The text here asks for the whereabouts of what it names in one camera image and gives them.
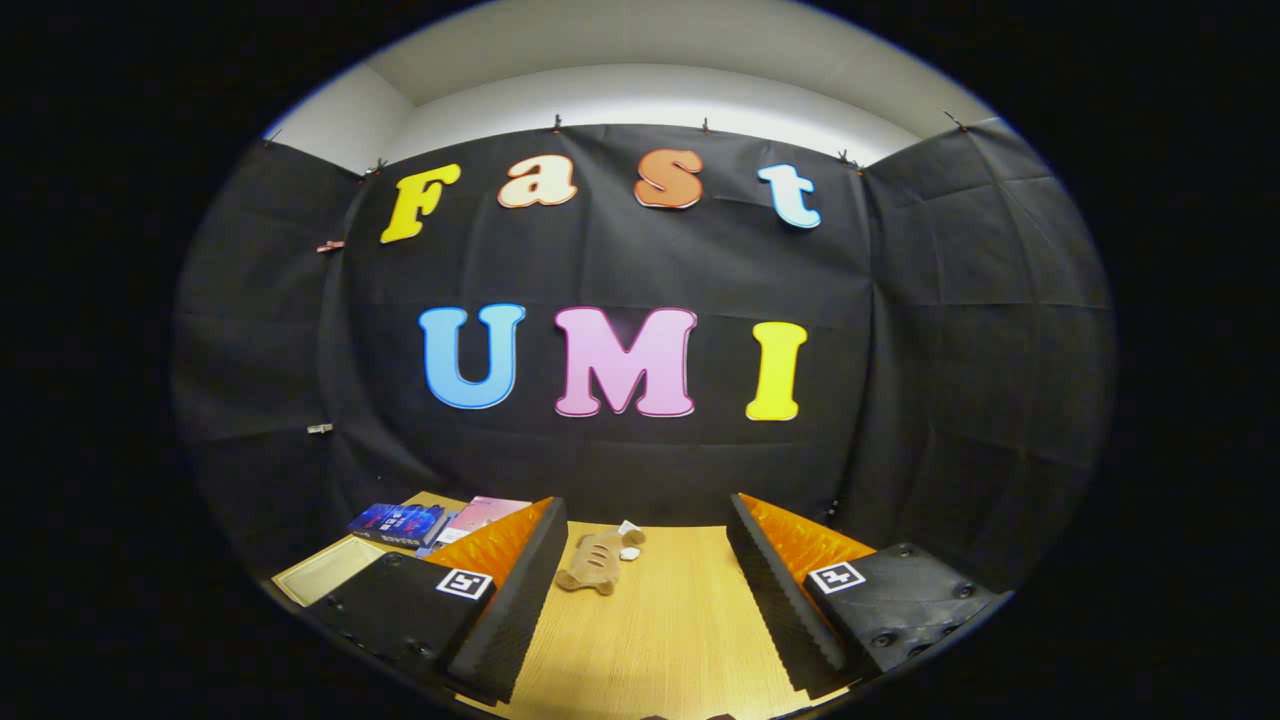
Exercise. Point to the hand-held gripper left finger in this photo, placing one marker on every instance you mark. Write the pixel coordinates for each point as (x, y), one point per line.
(515, 610)

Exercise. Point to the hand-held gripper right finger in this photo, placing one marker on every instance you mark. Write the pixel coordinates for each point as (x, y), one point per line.
(775, 600)

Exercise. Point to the cream fabric storage box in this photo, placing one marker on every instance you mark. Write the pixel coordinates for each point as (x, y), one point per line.
(325, 572)

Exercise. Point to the brown plush toy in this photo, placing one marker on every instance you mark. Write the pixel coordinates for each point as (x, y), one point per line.
(595, 560)

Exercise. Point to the pink cover book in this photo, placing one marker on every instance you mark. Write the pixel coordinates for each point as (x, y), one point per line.
(480, 512)

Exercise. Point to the pale blue book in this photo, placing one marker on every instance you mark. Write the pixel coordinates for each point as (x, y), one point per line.
(427, 548)

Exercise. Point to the dark blue book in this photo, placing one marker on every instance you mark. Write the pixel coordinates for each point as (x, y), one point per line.
(395, 520)

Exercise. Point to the black backdrop cloth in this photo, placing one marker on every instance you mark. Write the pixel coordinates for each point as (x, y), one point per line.
(620, 260)

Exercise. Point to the row of dark cloth clips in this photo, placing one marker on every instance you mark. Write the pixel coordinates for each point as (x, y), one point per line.
(556, 124)

